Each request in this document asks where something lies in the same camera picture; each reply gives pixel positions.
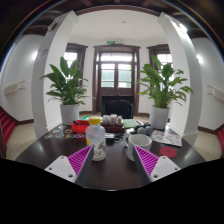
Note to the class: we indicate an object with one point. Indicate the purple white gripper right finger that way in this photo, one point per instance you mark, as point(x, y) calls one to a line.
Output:
point(151, 167)

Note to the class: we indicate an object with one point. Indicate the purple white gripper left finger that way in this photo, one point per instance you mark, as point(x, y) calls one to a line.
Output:
point(72, 168)

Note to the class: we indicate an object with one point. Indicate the red round coaster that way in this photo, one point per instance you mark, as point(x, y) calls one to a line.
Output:
point(168, 151)

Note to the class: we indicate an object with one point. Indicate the white ceramic mug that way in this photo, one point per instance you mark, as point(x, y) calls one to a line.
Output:
point(140, 140)

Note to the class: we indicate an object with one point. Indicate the printed paper sheet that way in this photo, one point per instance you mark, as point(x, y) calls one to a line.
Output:
point(166, 138)

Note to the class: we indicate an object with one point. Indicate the colourful round stickers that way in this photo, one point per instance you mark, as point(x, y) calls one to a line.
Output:
point(63, 132)

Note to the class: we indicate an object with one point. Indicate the clear bottle yellow cap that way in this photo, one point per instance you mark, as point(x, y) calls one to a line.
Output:
point(95, 136)

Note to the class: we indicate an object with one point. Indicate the grey round ball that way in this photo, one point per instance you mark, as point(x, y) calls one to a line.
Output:
point(141, 130)

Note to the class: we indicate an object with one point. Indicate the red plastic tray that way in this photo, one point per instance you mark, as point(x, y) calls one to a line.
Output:
point(79, 128)

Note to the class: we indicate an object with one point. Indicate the green notebook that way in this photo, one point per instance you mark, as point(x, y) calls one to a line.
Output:
point(129, 123)

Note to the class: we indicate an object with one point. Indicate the set of small white cups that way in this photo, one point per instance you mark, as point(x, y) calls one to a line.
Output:
point(112, 119)

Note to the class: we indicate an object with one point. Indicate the black office chair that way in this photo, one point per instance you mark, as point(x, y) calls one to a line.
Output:
point(121, 108)

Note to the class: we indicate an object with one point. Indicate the left potted green plant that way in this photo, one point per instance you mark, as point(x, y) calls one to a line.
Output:
point(68, 88)

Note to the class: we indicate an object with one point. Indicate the potted green plant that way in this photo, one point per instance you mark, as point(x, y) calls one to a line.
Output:
point(163, 85)
point(68, 88)

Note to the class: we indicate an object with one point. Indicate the right potted green plant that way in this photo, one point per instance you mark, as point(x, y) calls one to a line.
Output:
point(163, 85)

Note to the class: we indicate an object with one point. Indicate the wooden double door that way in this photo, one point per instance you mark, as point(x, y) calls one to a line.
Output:
point(115, 73)

